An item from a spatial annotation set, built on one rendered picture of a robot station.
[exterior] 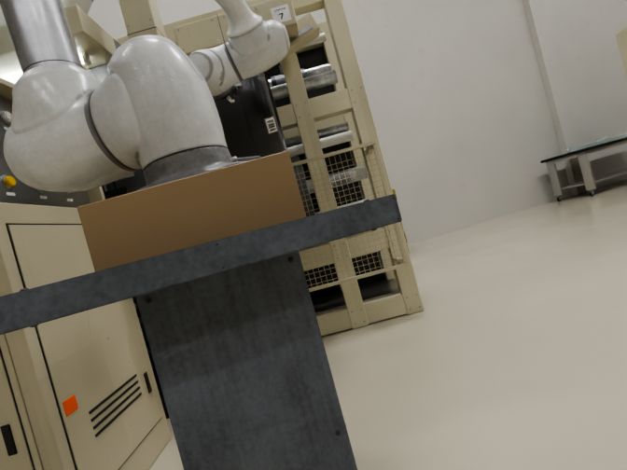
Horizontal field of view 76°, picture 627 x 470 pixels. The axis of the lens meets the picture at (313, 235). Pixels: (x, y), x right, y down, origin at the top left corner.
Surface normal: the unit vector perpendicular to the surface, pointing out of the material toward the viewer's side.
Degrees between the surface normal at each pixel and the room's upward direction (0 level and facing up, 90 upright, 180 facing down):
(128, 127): 100
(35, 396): 90
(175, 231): 90
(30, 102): 87
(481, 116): 90
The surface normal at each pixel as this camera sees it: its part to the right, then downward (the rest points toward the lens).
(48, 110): -0.11, -0.05
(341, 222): 0.26, -0.05
